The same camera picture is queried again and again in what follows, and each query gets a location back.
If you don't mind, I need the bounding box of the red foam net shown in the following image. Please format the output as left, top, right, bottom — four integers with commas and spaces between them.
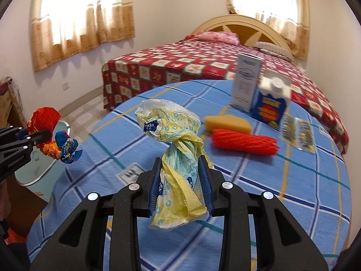
212, 129, 278, 156

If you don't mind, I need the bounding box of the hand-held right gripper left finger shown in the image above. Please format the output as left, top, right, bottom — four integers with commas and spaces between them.
30, 157, 162, 271

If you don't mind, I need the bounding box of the blue carton with white cap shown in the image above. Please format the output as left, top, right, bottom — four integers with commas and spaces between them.
251, 69, 292, 127

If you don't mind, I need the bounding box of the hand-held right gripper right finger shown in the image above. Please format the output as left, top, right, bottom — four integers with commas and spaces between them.
199, 155, 329, 271

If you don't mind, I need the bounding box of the light blue bucket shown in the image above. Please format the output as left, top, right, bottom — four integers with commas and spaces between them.
14, 120, 71, 187

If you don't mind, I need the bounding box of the pink pillow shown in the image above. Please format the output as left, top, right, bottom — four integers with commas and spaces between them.
196, 32, 240, 46

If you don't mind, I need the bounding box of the blue plaid sheet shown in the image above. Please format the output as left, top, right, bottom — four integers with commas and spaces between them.
27, 79, 353, 271

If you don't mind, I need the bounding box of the red plastic bag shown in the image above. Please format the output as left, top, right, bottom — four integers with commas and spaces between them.
5, 228, 28, 244

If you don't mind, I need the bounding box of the cream wooden headboard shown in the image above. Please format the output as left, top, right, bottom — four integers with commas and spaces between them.
192, 15, 296, 63

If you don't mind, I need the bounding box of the narrow beige curtain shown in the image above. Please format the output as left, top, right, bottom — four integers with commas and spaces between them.
224, 0, 311, 60

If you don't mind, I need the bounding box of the yellow green plastic bag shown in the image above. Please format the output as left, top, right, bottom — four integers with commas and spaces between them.
135, 99, 211, 230

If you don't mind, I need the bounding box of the wooden cabinet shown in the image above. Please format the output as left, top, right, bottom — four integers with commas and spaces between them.
0, 102, 48, 213

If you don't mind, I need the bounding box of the blue foil wrapper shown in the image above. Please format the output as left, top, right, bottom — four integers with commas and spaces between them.
55, 131, 82, 165

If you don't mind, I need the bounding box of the red foil wrapper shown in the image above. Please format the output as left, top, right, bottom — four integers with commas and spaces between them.
27, 106, 62, 147

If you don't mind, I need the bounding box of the clear printed sachet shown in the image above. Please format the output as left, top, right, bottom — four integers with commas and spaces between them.
295, 119, 315, 154
282, 113, 297, 145

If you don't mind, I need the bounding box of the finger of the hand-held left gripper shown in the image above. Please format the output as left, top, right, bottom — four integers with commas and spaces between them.
0, 126, 52, 145
0, 140, 40, 162

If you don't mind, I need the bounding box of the wide beige curtain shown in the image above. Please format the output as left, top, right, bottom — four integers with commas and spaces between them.
30, 0, 136, 72

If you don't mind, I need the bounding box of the orange foil wrapper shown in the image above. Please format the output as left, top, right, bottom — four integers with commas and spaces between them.
39, 143, 61, 161

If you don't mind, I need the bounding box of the yellow sponge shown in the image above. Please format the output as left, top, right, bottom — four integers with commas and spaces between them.
204, 115, 252, 134

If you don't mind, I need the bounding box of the white carton box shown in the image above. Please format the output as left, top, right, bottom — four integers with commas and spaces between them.
231, 53, 263, 113

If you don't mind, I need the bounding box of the red patterned bedspread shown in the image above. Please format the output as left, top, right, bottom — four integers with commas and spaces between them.
102, 39, 349, 154

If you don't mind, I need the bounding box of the maroon cloth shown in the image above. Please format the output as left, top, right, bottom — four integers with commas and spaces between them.
0, 77, 12, 94

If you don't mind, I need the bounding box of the checked pillow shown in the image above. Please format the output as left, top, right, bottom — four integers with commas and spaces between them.
255, 42, 294, 60

